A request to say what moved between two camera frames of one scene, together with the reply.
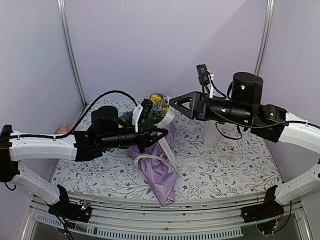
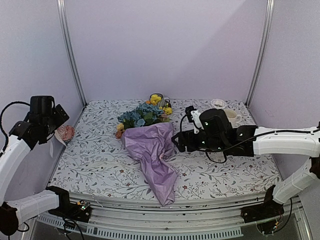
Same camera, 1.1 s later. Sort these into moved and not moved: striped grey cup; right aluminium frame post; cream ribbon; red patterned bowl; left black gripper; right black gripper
Moved: cream ribbon; left black gripper; right black gripper
Not moved: right aluminium frame post; red patterned bowl; striped grey cup
